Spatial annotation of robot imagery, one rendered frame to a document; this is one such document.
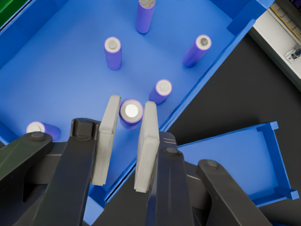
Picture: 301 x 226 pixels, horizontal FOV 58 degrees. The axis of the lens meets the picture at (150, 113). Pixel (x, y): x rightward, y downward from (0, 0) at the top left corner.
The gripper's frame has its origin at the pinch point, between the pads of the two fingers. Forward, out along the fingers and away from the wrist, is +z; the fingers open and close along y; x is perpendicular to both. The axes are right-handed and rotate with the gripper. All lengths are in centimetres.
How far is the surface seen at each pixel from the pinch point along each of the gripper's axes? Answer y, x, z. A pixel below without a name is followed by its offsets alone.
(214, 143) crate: 25, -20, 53
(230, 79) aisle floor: 27, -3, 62
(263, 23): 30, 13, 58
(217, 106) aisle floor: 25, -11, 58
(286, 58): 38, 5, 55
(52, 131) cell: -7.7, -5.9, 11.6
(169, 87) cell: 3.6, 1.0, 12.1
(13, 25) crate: -13.8, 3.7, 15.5
